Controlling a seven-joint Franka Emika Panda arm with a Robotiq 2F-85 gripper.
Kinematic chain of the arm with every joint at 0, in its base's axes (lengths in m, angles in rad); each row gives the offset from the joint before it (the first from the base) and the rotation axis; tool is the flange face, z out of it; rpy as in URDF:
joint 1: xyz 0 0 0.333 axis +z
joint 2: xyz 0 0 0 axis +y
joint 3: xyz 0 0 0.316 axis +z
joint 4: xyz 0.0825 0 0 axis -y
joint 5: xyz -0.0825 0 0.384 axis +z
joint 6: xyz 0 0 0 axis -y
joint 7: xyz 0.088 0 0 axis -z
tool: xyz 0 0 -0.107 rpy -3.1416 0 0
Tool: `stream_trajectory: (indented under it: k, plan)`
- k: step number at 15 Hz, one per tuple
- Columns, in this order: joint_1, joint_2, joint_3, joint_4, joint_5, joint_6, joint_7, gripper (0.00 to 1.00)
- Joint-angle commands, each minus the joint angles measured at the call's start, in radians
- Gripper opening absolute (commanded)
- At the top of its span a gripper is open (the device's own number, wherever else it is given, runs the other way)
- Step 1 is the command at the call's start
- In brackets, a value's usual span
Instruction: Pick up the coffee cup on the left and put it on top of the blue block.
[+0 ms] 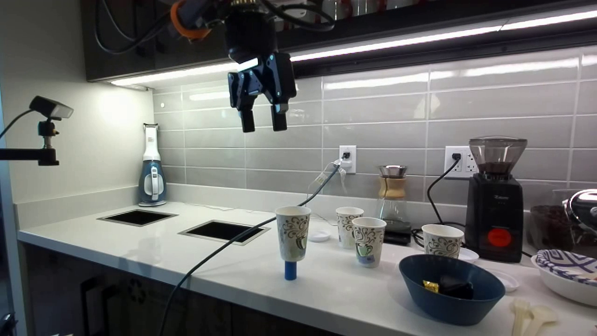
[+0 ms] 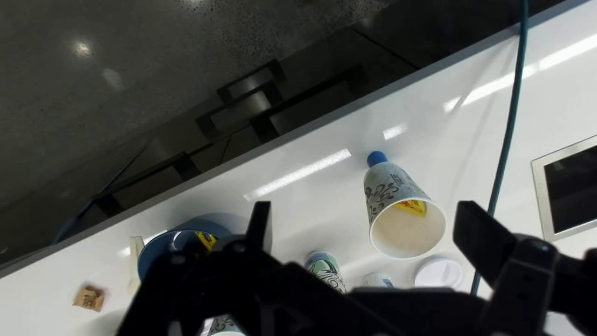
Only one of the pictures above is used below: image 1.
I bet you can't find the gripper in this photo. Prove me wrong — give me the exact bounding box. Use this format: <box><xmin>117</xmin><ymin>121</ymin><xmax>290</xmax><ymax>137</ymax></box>
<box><xmin>225</xmin><ymin>8</ymin><xmax>298</xmax><ymax>133</ymax></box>

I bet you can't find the patterned paper coffee cup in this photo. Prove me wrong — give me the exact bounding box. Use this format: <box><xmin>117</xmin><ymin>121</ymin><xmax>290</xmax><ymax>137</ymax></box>
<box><xmin>352</xmin><ymin>217</ymin><xmax>387</xmax><ymax>269</ymax></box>
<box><xmin>335</xmin><ymin>206</ymin><xmax>365</xmax><ymax>250</ymax></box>
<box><xmin>421</xmin><ymin>224</ymin><xmax>465</xmax><ymax>259</ymax></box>
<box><xmin>275</xmin><ymin>205</ymin><xmax>312</xmax><ymax>263</ymax></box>

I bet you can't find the black coffee scale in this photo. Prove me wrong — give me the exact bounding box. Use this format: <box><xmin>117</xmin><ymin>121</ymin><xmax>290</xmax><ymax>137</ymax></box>
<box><xmin>382</xmin><ymin>219</ymin><xmax>413</xmax><ymax>246</ymax></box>

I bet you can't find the black coffee grinder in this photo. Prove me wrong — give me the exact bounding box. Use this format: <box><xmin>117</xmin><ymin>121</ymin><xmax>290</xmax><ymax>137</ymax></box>
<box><xmin>464</xmin><ymin>136</ymin><xmax>528</xmax><ymax>263</ymax></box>

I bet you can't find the clear container of coffee beans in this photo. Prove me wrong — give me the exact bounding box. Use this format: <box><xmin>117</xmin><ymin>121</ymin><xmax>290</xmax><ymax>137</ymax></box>
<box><xmin>528</xmin><ymin>189</ymin><xmax>597</xmax><ymax>258</ymax></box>

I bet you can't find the clear plastic bag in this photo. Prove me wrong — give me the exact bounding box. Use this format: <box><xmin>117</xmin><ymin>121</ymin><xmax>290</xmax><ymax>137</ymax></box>
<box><xmin>306</xmin><ymin>160</ymin><xmax>349</xmax><ymax>198</ymax></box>

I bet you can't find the blue and white handheld vacuum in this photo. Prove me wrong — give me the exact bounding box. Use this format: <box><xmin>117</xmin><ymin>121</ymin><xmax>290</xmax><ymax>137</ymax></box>
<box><xmin>138</xmin><ymin>123</ymin><xmax>168</xmax><ymax>207</ymax></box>

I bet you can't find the glass pour-over carafe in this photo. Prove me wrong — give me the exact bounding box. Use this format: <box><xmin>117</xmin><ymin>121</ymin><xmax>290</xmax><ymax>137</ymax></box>
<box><xmin>376</xmin><ymin>164</ymin><xmax>410</xmax><ymax>225</ymax></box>

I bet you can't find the dark upper cabinet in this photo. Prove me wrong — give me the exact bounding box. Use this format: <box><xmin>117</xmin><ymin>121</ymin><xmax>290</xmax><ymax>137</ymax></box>
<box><xmin>79</xmin><ymin>0</ymin><xmax>597</xmax><ymax>84</ymax></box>

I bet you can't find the dark cabinet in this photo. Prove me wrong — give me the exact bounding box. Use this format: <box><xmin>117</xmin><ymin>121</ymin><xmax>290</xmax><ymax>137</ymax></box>
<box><xmin>19</xmin><ymin>242</ymin><xmax>346</xmax><ymax>336</ymax></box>
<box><xmin>79</xmin><ymin>0</ymin><xmax>597</xmax><ymax>84</ymax></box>

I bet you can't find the dark blue bowl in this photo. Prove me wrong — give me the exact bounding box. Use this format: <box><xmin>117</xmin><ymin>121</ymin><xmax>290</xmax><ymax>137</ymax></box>
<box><xmin>399</xmin><ymin>254</ymin><xmax>507</xmax><ymax>326</ymax></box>

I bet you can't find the dark lower cabinet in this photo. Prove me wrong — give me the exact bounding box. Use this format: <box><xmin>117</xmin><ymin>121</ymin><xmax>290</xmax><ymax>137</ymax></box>
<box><xmin>19</xmin><ymin>242</ymin><xmax>346</xmax><ymax>336</ymax></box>

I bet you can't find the black packet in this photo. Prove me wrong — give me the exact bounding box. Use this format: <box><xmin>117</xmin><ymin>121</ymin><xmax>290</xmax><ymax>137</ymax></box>
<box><xmin>438</xmin><ymin>274</ymin><xmax>475</xmax><ymax>300</ymax></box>

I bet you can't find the silver kettle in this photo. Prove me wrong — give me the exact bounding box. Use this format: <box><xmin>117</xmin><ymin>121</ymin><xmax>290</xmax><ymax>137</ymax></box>
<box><xmin>562</xmin><ymin>189</ymin><xmax>597</xmax><ymax>235</ymax></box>

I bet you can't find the blue patterned paper bowl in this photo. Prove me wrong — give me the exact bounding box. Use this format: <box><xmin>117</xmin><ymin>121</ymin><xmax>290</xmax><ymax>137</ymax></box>
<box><xmin>530</xmin><ymin>248</ymin><xmax>597</xmax><ymax>308</ymax></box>

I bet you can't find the long black cable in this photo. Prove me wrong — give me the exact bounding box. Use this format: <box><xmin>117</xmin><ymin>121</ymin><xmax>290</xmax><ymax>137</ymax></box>
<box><xmin>158</xmin><ymin>152</ymin><xmax>351</xmax><ymax>336</ymax></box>

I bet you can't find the black grinder cable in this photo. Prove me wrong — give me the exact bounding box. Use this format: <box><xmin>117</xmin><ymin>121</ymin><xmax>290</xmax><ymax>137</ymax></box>
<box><xmin>411</xmin><ymin>159</ymin><xmax>467</xmax><ymax>249</ymax></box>

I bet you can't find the white double wall socket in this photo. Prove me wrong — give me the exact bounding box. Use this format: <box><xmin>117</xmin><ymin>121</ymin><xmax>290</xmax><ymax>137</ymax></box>
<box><xmin>444</xmin><ymin>146</ymin><xmax>479</xmax><ymax>179</ymax></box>

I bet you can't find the camera on mount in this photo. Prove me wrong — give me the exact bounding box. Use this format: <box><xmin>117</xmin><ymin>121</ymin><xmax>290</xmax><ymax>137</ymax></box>
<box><xmin>0</xmin><ymin>95</ymin><xmax>75</xmax><ymax>167</ymax></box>

